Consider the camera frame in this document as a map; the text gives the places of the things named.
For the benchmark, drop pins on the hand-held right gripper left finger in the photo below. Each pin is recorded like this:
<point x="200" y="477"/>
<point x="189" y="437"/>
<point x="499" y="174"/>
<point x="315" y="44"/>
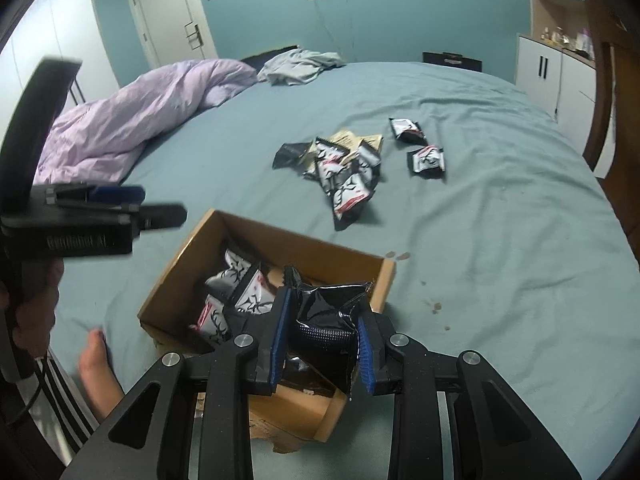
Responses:
<point x="278" y="340"/>

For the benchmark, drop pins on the wooden chair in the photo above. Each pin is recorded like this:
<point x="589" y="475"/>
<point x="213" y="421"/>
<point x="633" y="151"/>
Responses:
<point x="610" y="90"/>

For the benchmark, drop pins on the person's bare foot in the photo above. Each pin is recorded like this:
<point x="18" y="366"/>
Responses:
<point x="97" y="375"/>

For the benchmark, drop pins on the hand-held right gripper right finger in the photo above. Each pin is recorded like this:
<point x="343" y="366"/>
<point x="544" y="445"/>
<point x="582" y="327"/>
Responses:
<point x="365" y="355"/>

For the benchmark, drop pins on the black white striped pants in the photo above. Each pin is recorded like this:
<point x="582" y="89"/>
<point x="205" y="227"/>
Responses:
<point x="65" y="410"/>

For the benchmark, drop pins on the black white snack packet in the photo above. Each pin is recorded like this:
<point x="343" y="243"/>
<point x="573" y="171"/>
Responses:
<point x="427" y="160"/>
<point x="407" y="130"/>

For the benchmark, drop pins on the grey crumpled garment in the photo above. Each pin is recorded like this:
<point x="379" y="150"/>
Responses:
<point x="300" y="66"/>

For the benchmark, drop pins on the brown cardboard box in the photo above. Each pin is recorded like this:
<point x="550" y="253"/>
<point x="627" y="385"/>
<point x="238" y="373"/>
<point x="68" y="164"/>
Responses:
<point x="300" y="255"/>

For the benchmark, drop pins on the heap of antler-print snack packets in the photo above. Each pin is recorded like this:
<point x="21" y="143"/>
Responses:
<point x="235" y="275"/>

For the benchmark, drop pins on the person's left hand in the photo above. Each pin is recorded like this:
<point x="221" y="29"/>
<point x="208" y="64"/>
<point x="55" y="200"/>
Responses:
<point x="37" y="315"/>

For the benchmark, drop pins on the white wardrobe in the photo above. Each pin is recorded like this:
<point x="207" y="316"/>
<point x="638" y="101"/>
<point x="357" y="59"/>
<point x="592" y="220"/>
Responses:
<point x="55" y="35"/>

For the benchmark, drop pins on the purple duvet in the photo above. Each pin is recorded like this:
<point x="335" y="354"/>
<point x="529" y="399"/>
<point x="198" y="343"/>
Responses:
<point x="125" y="120"/>

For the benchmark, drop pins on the white door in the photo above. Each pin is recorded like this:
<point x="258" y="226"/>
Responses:
<point x="170" y="15"/>

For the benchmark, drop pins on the row of small bottles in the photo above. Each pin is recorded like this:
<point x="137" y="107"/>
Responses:
<point x="567" y="37"/>

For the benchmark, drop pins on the pile of black snack packets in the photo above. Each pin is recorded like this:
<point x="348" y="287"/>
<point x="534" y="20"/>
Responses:
<point x="345" y="185"/>

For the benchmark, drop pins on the glossy black snack packet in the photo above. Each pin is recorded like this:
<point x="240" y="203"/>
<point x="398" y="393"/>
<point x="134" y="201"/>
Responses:
<point x="325" y="310"/>

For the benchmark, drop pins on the black paper bag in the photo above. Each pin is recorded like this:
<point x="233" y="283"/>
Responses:
<point x="452" y="60"/>

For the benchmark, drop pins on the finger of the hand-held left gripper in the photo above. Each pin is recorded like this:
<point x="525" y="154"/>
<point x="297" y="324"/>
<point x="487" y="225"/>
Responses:
<point x="160" y="216"/>
<point x="115" y="193"/>

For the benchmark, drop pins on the white cabinet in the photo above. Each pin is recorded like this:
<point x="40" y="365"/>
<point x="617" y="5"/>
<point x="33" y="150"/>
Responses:
<point x="555" y="75"/>

